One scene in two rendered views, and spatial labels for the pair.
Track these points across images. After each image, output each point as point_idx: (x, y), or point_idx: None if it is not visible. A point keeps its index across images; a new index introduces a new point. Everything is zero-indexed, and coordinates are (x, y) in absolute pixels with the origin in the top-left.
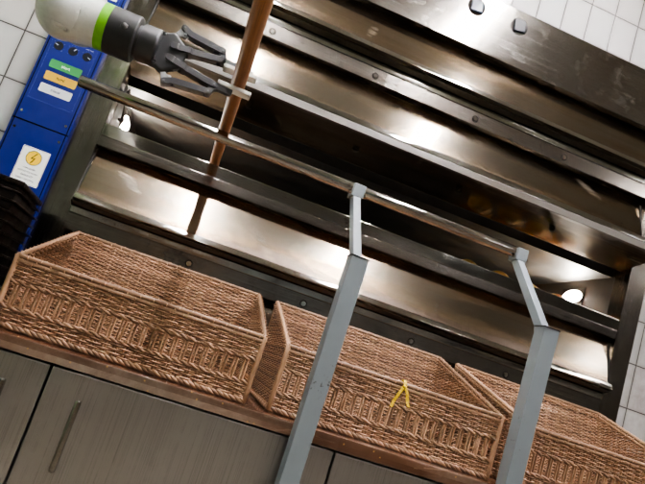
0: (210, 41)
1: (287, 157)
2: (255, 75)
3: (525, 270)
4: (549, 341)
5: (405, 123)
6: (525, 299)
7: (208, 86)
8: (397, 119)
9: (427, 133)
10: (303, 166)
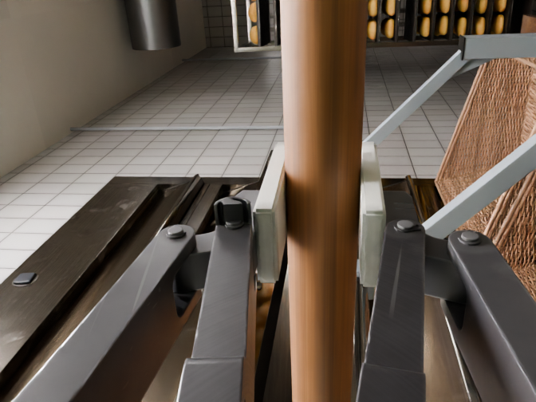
0: (118, 286)
1: (352, 386)
2: (274, 147)
3: (375, 130)
4: (478, 36)
5: (163, 369)
6: (419, 104)
7: (433, 255)
8: (158, 380)
9: (176, 342)
10: (358, 352)
